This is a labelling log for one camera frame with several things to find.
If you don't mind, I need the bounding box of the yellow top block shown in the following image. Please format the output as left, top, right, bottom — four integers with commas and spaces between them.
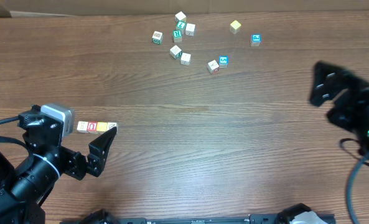
96, 122, 108, 133

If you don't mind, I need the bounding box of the yellow block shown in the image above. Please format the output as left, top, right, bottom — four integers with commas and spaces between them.
96, 122, 108, 133
230, 20, 241, 34

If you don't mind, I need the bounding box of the red letter U block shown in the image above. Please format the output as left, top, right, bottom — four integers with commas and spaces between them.
86, 121, 98, 134

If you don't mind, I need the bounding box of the blue edged picture block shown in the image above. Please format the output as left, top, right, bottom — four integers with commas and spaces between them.
107, 122, 119, 134

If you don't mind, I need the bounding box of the white letter I block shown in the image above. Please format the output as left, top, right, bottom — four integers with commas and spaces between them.
77, 121, 88, 133

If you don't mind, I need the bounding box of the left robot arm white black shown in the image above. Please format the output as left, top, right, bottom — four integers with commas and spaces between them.
0, 103, 118, 223

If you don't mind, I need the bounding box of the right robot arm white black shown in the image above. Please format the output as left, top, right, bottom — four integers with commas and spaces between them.
309, 61, 369, 156

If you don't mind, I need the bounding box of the blue letter P block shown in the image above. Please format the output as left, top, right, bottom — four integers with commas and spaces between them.
250, 34, 261, 47

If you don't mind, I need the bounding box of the blue number 5 block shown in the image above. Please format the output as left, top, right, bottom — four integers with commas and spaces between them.
218, 55, 229, 68

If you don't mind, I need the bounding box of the yellow block far right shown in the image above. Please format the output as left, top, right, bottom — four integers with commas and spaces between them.
230, 20, 241, 34

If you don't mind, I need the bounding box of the red edged picture block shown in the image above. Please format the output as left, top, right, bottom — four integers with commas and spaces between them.
207, 60, 220, 74

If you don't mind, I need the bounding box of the green edged picture block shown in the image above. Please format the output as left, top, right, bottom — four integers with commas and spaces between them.
169, 45, 182, 60

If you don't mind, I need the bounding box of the plain white picture block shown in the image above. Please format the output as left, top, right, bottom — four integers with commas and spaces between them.
180, 53, 191, 65

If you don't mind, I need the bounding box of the green letter B block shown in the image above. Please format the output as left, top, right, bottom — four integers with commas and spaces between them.
152, 31, 163, 45

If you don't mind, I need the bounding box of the green letter R block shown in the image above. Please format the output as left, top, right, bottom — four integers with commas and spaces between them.
172, 30, 182, 43

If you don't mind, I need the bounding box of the white picture block upper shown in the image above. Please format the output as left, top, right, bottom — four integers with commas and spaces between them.
185, 23, 195, 36

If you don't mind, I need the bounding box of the green letter L block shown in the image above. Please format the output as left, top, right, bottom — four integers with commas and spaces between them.
175, 21, 187, 32

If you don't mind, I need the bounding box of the white top back block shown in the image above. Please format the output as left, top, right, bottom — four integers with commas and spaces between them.
175, 11, 187, 22

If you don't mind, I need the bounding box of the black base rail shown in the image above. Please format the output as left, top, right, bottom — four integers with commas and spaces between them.
62, 203, 336, 224

